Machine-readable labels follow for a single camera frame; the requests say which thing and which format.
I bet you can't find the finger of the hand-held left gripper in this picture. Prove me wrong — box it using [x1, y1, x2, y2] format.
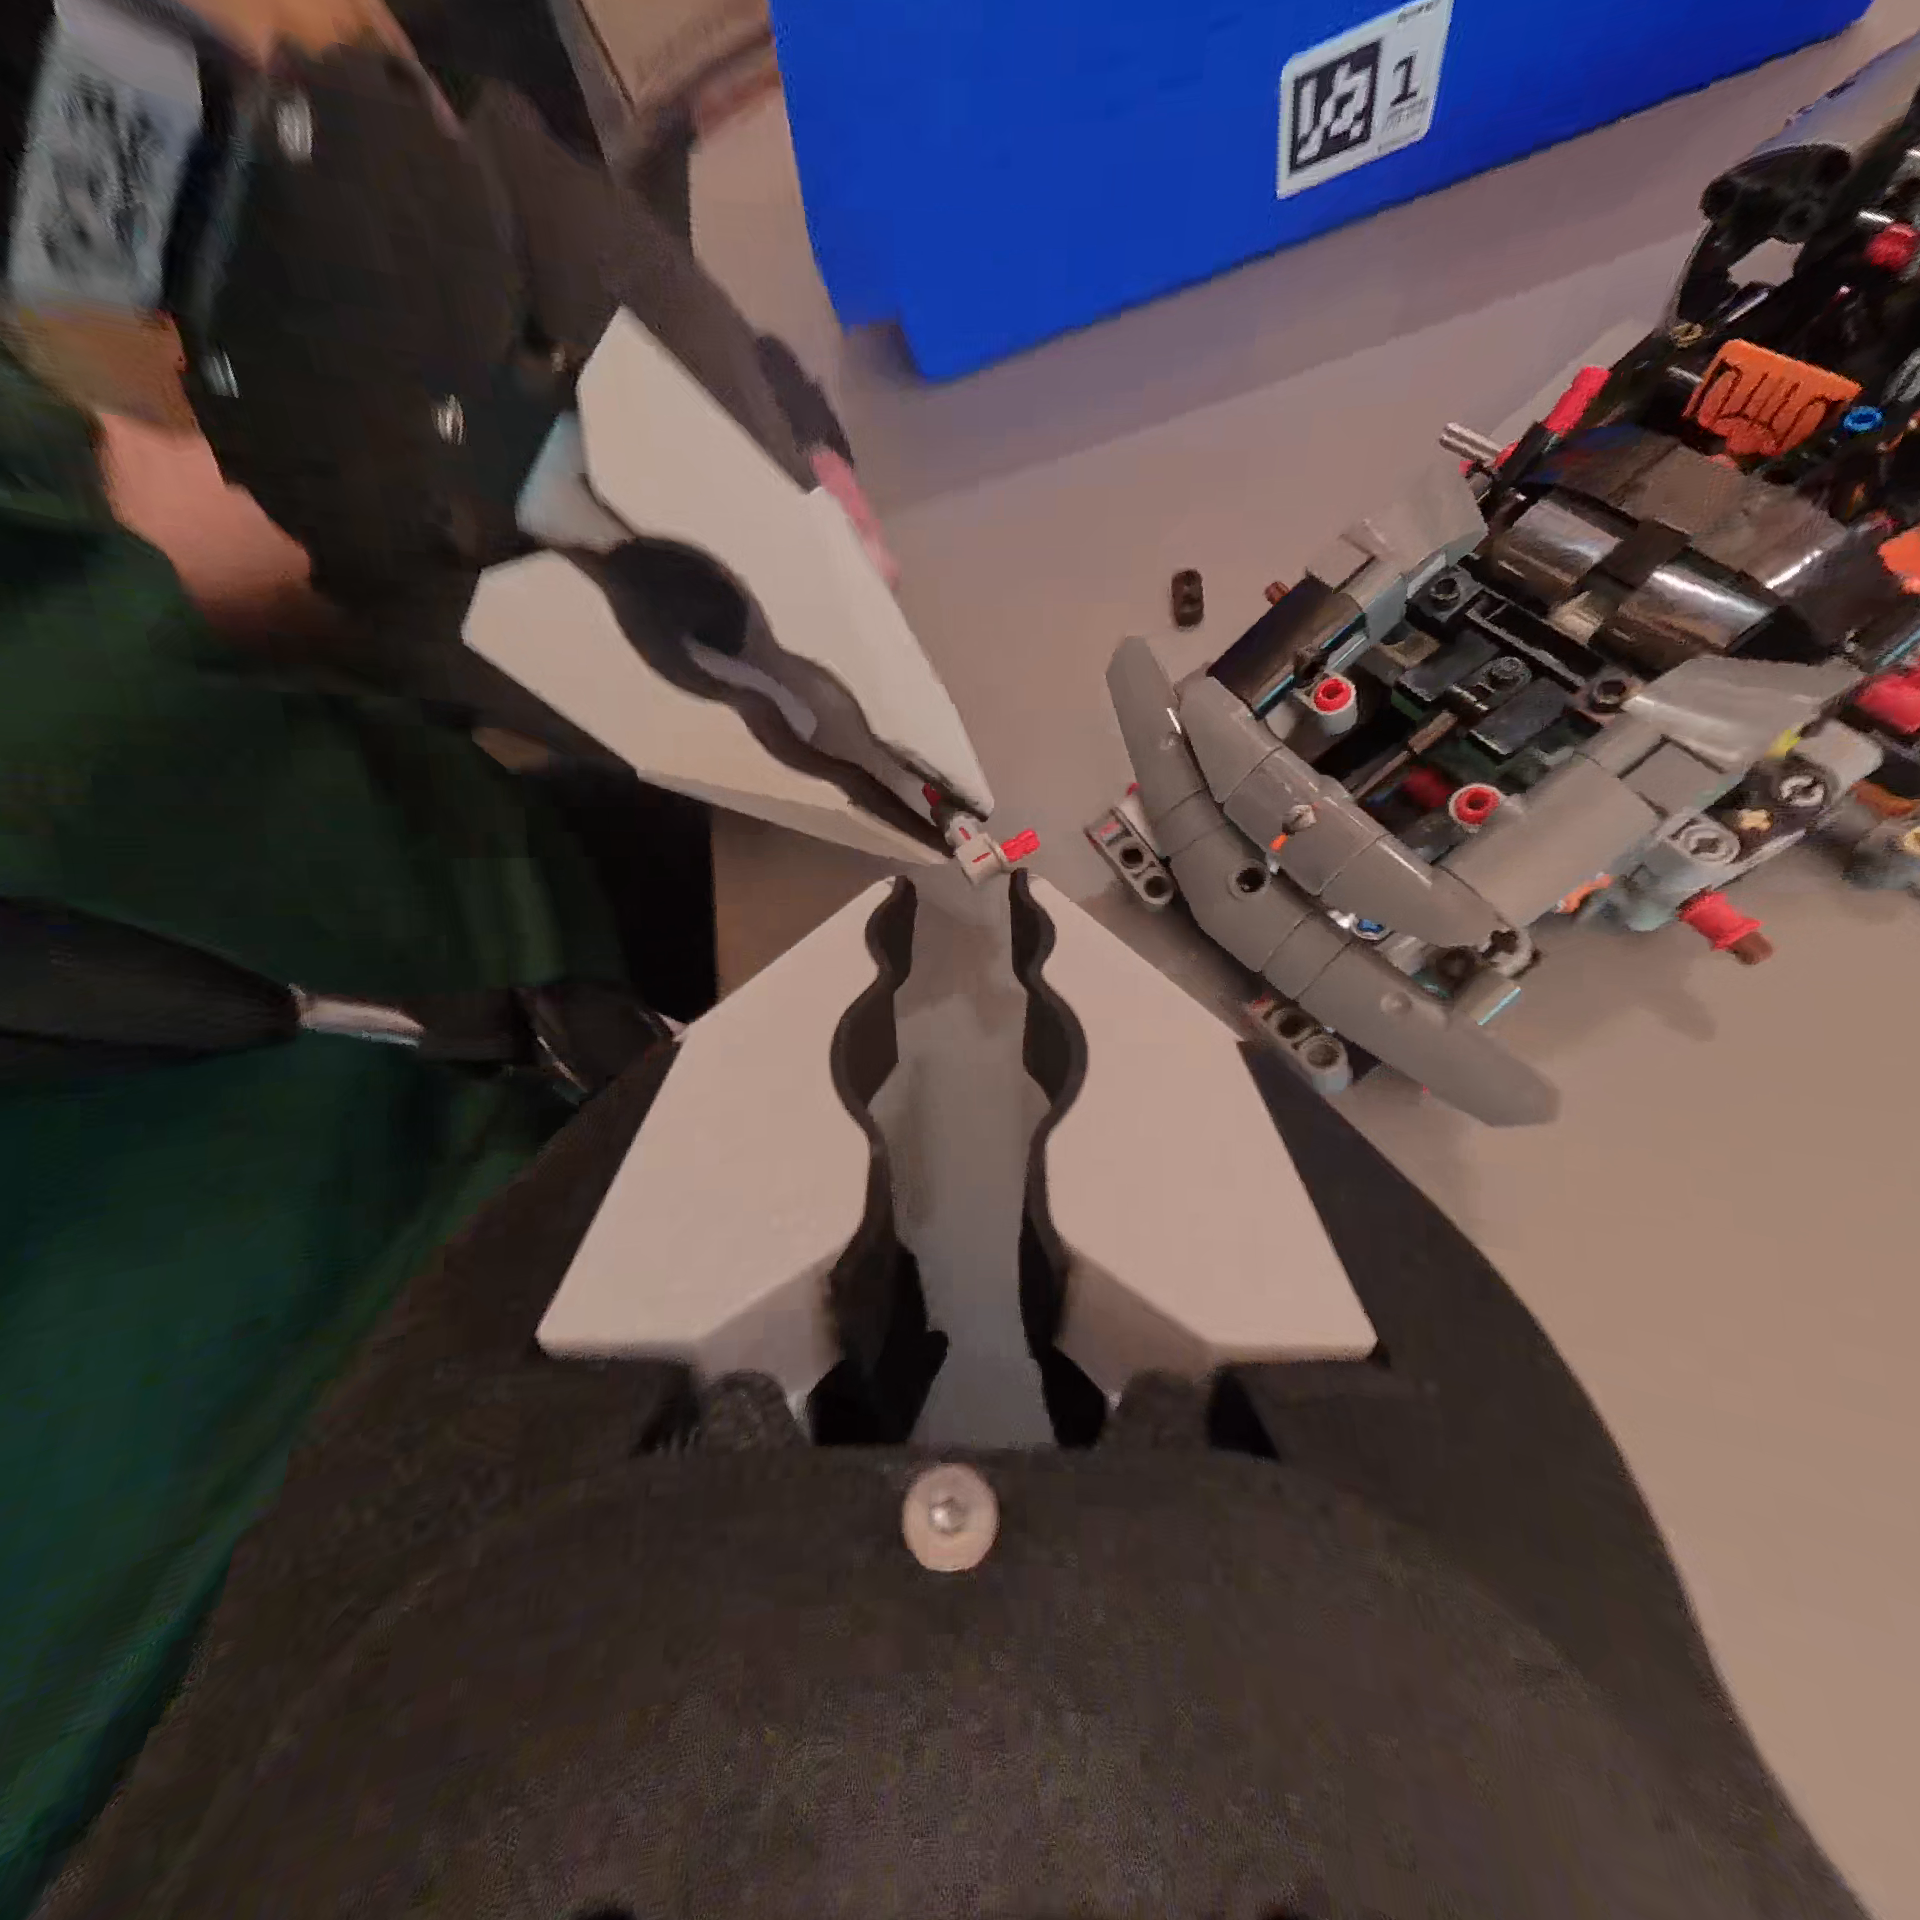
[463, 546, 962, 875]
[516, 307, 995, 828]

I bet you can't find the person's left hand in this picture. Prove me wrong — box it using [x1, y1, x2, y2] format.
[89, 405, 347, 632]

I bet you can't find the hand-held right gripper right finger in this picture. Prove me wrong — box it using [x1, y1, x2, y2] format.
[1008, 873, 1378, 1448]

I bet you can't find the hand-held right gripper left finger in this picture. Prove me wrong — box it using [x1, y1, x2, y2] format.
[538, 877, 949, 1448]

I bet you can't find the person's left forearm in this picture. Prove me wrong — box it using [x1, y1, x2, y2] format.
[0, 346, 707, 1038]

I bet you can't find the grey black toy brick car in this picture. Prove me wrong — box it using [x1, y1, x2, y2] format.
[1082, 45, 1920, 1127]

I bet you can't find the blue plastic bin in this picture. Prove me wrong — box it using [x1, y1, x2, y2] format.
[768, 0, 1877, 381]

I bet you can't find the person's green clothing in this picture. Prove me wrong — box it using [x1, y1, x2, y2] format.
[0, 1027, 602, 1893]

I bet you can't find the small grey red brick pin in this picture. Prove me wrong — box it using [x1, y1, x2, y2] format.
[921, 787, 1041, 888]

